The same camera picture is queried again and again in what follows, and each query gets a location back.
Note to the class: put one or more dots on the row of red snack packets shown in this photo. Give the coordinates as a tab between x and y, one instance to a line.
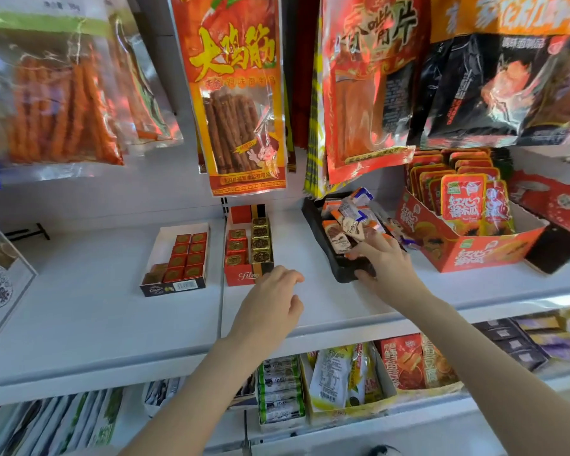
465	194

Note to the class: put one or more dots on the black snack bag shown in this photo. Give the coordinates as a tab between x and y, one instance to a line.
494	80

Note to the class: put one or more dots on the black plastic tray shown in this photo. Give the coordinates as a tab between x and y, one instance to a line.
342	273

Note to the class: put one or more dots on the wafer bar packets group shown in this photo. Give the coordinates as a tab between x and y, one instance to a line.
347	218

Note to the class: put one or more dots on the printed jar display box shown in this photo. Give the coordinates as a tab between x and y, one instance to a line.
0	280

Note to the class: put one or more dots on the person's left forearm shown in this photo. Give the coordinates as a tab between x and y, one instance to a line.
195	403

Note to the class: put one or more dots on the white metal shelf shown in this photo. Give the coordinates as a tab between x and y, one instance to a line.
100	318

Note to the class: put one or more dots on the black smartphone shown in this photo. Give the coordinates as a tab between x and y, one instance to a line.
556	249

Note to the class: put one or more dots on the white box of red chocolates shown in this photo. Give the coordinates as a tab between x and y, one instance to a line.
164	246

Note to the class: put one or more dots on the red Filer candy box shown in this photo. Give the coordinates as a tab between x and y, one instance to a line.
240	277

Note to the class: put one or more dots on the red orange snack packets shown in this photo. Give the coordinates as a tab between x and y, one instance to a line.
408	360

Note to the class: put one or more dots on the red orange snack bag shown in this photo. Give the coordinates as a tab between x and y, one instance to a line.
366	80

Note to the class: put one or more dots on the heap of gold candies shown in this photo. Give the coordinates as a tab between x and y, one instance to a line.
261	242

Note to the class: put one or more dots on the clear green print snack bag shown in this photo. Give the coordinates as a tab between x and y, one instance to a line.
142	90

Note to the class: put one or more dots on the yellow red bag brown sticks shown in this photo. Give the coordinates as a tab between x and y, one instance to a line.
237	90

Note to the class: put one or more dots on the purple snack packets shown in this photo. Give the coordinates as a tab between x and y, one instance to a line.
556	334

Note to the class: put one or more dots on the person's left hand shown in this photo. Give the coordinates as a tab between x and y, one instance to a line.
271	313

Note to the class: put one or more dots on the black metal hook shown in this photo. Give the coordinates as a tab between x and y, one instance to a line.
28	232

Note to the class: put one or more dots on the yellow black striped bags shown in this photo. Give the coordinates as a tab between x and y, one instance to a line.
313	137

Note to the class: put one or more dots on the dark brown snack bag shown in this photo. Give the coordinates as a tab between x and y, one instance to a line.
202	159

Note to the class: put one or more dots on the person's right hand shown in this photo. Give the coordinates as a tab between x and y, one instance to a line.
394	280

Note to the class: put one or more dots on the stack of green white packets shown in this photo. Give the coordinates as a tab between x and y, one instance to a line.
280	391

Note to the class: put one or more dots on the person's black shoe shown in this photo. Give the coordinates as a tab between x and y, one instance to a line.
382	451

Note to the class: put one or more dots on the dark red snack bag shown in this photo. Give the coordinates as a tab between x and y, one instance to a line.
304	66

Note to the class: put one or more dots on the dark red snack packet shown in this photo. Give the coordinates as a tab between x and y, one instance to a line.
551	199

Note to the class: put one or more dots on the red cardboard display box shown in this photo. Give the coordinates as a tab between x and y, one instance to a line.
470	251

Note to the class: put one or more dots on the person's right forearm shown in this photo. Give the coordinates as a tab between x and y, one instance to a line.
503	384

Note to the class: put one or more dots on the clear bag of orange sticks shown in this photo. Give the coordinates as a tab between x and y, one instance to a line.
52	104

